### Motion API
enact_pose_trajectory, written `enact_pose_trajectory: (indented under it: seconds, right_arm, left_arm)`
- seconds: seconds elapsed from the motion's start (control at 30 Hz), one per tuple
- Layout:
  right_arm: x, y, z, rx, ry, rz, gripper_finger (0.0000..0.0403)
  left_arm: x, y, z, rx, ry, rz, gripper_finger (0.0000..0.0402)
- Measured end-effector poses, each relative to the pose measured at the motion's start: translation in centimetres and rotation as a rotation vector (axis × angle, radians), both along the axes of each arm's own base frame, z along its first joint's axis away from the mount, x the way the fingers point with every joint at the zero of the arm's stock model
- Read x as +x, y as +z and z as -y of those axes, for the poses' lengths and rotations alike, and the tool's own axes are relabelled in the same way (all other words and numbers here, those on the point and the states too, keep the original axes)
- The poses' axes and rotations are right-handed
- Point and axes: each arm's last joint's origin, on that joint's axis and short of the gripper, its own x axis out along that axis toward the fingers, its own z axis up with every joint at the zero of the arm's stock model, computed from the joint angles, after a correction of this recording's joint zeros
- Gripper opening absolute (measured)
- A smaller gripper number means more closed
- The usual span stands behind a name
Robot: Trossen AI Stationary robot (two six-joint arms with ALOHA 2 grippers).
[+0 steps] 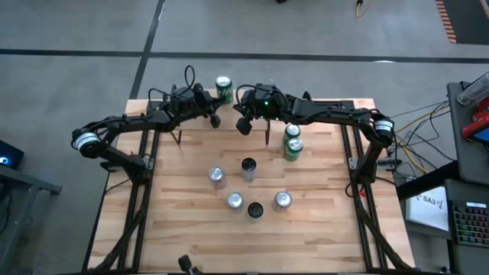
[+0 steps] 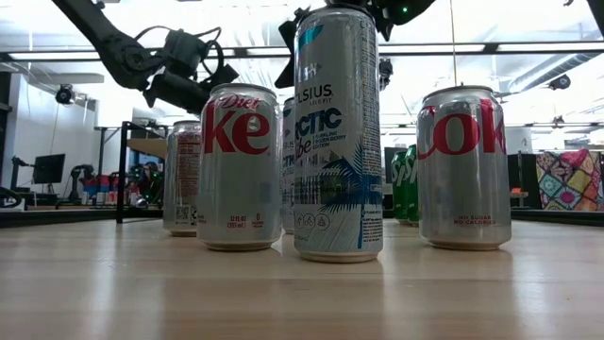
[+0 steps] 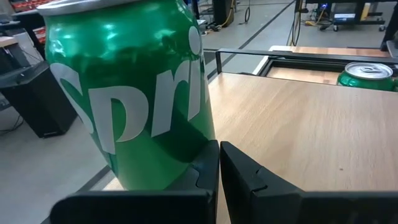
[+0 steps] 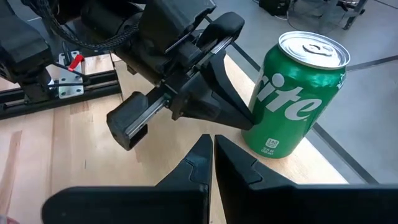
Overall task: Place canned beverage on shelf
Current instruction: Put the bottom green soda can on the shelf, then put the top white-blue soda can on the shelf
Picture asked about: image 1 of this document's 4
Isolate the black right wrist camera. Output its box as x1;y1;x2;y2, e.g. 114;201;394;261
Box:
235;117;254;137

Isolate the black cylindrical device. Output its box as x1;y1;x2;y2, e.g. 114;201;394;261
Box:
177;254;202;275

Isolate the green Sprite can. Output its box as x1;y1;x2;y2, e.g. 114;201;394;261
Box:
283;137;305;163
215;74;235;105
283;122;303;143

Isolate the red tool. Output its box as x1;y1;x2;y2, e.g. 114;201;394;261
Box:
461;97;489;141

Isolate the black computer keyboard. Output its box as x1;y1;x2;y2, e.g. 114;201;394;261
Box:
450;200;489;248

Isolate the grey desk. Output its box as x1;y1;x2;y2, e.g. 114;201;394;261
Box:
446;80;489;186

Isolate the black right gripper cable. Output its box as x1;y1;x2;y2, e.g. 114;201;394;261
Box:
233;83;255;119

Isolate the grey metal side table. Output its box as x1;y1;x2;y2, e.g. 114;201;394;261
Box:
0;163;64;274

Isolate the black desk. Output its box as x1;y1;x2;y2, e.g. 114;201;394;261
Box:
396;160;489;275

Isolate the wooden shelf with black frame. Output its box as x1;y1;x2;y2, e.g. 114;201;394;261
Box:
166;83;271;146

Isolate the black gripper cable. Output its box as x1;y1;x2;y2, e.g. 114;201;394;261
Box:
184;64;196;89
233;83;255;119

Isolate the black computer with blue lights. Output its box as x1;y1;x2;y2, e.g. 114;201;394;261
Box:
0;139;25;171

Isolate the black aluminium table frame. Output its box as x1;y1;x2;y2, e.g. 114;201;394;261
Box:
82;99;414;274

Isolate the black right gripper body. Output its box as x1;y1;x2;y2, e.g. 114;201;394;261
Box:
244;83;293;120

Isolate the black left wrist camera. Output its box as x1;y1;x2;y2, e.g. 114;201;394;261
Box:
193;82;210;99

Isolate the yellow hanging power cable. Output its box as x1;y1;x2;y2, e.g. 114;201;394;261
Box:
355;0;374;19

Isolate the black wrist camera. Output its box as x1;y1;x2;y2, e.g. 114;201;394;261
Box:
235;117;254;137
193;82;210;99

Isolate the yellow floor cable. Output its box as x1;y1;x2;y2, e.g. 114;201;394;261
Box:
384;112;448;175

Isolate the white cylindrical can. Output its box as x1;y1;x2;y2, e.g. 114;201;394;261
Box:
456;71;489;107

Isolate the silver Diet Coke can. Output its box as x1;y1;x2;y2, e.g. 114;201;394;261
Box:
225;191;245;213
208;166;227;190
271;190;294;213

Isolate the white SA3 sign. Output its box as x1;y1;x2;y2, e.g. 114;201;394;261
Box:
404;186;450;232

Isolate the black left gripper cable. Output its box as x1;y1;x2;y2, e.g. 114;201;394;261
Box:
184;64;196;89

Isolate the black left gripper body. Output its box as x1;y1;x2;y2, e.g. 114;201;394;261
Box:
170;88;222;129

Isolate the black mat with orange stripes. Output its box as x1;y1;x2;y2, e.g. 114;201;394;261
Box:
435;0;489;45

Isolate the black power cable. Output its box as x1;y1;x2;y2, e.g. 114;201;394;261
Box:
380;99;455;180

